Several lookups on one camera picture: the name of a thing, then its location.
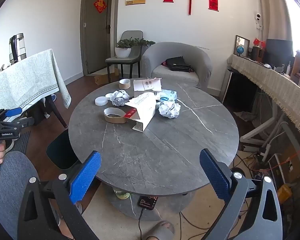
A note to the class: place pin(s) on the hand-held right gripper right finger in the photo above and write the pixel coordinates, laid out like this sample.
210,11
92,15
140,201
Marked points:
215,177

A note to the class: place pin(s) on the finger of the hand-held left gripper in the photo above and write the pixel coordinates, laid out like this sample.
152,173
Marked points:
13,111
20,123

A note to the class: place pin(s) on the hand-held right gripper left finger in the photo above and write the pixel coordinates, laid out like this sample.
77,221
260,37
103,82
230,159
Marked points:
86,177

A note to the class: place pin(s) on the black waste bin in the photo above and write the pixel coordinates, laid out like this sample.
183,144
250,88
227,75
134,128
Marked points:
61,150

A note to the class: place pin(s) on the white paper ball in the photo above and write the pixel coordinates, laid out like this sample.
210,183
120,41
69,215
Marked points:
169,109
120,98

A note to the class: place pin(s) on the grey striped doormat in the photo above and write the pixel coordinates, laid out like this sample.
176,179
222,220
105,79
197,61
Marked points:
20,142

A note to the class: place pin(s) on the striped leg sock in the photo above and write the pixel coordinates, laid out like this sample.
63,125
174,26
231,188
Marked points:
47,115

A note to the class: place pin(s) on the pale green patterned tablecloth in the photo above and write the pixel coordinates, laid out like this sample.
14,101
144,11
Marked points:
27,80

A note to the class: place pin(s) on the dark wooden table leg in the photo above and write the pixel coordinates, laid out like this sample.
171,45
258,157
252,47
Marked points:
58,112

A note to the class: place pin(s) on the blue shoe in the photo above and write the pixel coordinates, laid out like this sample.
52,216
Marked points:
53,97

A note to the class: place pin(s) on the person's grey shorts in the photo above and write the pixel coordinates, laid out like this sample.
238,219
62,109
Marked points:
10,180

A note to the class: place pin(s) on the steel electric kettle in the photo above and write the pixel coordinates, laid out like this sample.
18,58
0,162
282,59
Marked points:
17,47

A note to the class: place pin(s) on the squashed brown tape roll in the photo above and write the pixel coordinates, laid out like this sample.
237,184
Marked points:
115,119

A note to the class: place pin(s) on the round grey marble table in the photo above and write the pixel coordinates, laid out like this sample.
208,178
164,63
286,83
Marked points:
152,155

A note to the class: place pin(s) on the black smartphone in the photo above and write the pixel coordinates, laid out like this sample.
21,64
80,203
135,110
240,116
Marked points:
148,202

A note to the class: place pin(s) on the grey slipper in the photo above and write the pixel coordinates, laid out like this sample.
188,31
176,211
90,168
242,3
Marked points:
162,231

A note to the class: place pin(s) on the large white round lid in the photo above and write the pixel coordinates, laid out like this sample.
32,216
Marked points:
101,101

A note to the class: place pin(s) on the white and red paper box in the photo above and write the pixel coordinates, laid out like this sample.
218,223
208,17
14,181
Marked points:
145,107

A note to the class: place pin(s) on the brown cardboard box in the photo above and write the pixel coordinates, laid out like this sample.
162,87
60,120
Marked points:
101,78

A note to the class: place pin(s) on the blue tissue packet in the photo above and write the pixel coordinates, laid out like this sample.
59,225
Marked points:
168,94

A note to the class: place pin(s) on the flattened white carton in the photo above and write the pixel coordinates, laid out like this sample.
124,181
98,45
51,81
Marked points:
146,85

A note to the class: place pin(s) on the beige fringed cloth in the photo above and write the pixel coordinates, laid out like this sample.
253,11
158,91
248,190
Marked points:
272,82

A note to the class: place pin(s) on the grey door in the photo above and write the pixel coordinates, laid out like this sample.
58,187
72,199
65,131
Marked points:
96,35

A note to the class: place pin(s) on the grey armchair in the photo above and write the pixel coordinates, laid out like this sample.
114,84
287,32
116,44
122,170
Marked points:
202,62

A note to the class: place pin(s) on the black handbag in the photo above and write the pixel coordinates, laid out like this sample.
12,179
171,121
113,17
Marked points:
177,63

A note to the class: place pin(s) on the potted plant in white pot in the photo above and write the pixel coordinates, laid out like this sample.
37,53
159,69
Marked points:
123,52

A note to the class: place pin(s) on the small blue globe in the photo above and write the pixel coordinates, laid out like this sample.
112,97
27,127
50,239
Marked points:
240,50

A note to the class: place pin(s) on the grey dining chair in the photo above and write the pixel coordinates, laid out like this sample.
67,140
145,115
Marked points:
133,55

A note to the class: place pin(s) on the red diamond door sticker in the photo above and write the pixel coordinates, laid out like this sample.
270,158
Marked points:
100,5

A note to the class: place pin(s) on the framed picture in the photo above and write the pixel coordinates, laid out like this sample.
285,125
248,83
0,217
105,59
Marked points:
245,42

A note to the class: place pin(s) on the black monitor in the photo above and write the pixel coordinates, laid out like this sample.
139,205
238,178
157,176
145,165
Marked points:
278,51

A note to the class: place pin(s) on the small red flags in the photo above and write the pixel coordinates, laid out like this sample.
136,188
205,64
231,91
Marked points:
258,42

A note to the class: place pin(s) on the white desk frame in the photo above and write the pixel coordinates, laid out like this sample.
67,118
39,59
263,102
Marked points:
262,127

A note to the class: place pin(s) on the white security camera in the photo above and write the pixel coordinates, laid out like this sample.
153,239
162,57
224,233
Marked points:
257,17

